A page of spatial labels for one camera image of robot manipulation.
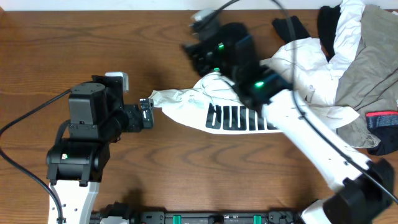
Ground white t-shirt with black logo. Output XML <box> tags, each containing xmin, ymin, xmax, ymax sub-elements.
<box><xmin>149</xmin><ymin>72</ymin><xmax>280</xmax><ymax>135</ymax></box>

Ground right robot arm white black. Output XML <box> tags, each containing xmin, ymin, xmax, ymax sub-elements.
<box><xmin>183</xmin><ymin>22</ymin><xmax>397</xmax><ymax>223</ymax></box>

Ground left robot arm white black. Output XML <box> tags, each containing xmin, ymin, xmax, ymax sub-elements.
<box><xmin>46</xmin><ymin>72</ymin><xmax>154</xmax><ymax>223</ymax></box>

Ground white shirt in pile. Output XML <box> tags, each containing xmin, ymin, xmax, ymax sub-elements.
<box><xmin>261</xmin><ymin>0</ymin><xmax>365</xmax><ymax>129</ymax></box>

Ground black garment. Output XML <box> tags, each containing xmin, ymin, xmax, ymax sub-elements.
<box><xmin>272</xmin><ymin>5</ymin><xmax>341</xmax><ymax>61</ymax></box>

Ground khaki grey garment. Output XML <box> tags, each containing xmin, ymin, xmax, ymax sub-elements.
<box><xmin>336</xmin><ymin>5</ymin><xmax>397</xmax><ymax>149</ymax></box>

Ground navy garment with red band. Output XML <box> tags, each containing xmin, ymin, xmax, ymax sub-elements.
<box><xmin>366</xmin><ymin>111</ymin><xmax>397</xmax><ymax>156</ymax></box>

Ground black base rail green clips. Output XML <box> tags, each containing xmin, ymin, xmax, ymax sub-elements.
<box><xmin>89</xmin><ymin>202</ymin><xmax>303</xmax><ymax>224</ymax></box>

